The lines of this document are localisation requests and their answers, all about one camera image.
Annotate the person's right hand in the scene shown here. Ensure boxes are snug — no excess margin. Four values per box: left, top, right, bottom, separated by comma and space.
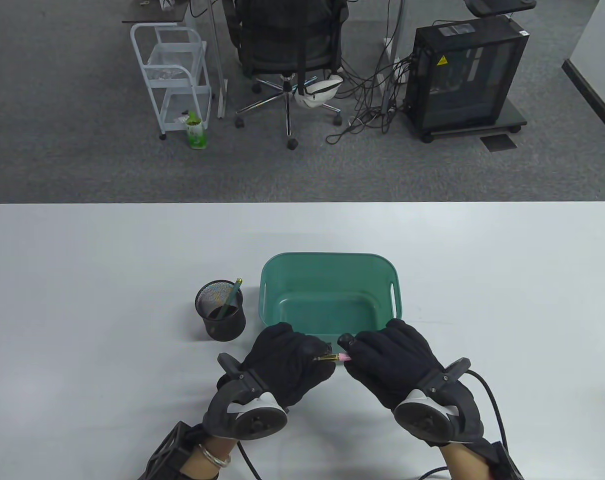
337, 319, 446, 411

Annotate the person's left hand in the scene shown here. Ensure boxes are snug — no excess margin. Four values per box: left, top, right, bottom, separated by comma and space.
240, 321, 336, 408

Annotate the green plastic basket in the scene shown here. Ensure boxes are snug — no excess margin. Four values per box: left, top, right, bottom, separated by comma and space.
259, 252, 403, 368

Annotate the green fountain pen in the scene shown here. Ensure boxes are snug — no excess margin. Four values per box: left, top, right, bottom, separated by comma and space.
218, 278, 244, 318

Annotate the person's left forearm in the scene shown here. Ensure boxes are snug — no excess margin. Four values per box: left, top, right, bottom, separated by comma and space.
180, 435, 243, 480

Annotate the person's right forearm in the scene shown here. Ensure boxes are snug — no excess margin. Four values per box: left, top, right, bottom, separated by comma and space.
440, 440, 498, 480

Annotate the grey right hand tracker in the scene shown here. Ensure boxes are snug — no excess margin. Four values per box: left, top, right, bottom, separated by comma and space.
392, 357, 485, 447

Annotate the grey hand tracker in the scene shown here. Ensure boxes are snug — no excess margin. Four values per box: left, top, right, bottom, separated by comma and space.
202, 352, 289, 442
392, 357, 485, 447

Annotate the grey left hand tracker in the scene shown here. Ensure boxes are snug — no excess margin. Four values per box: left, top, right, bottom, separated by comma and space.
202, 352, 289, 442

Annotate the black mesh pen holder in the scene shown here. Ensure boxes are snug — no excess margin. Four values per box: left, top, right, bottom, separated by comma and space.
195, 280, 247, 343

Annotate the black floor plate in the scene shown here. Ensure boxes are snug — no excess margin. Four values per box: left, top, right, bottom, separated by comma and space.
480, 134, 517, 152

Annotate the green plastic bottle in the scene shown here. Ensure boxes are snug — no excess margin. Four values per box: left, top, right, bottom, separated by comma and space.
185, 111, 208, 150

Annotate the white helmet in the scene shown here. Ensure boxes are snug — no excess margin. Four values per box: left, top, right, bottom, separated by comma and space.
293, 75, 344, 109

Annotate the black wheeled platform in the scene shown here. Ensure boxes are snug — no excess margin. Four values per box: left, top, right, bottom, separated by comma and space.
402, 97, 528, 144

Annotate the black computer tower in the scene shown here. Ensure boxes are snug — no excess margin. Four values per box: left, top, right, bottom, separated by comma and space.
405, 15, 531, 136

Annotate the white desk leg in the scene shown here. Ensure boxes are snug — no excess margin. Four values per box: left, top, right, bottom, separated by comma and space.
382, 0, 408, 101
208, 0, 228, 119

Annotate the black office chair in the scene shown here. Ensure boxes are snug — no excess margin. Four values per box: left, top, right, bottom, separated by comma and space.
221, 0, 351, 151

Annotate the white rolling cart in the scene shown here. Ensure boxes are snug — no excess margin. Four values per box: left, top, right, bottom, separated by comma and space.
130, 23, 213, 141

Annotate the black stand base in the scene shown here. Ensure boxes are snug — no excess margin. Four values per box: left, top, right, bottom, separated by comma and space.
465, 0, 537, 18

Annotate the dark desk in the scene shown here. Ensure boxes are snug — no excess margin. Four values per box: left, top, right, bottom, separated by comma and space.
121, 0, 191, 24

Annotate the black right glove cable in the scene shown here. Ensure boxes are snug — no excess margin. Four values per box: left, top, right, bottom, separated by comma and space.
417, 369, 509, 480

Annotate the black glove cable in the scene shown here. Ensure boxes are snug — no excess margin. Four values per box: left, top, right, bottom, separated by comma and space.
417, 369, 509, 480
236, 442, 263, 480

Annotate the black left glove cable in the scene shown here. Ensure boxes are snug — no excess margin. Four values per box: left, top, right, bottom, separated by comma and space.
236, 442, 263, 480

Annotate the silver bracelet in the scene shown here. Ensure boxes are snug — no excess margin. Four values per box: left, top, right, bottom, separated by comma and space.
198, 444, 232, 468

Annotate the black left wrist mount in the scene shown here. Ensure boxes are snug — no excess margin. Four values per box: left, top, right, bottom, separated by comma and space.
145, 421, 206, 480

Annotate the black wrist mount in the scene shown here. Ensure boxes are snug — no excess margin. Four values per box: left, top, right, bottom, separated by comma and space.
145, 421, 206, 480
477, 439, 526, 480

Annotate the black right wrist mount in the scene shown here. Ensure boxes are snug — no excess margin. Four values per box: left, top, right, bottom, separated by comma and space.
477, 439, 526, 480

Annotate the tangle of black cables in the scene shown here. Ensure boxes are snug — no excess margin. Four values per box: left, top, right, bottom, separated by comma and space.
325, 50, 418, 146

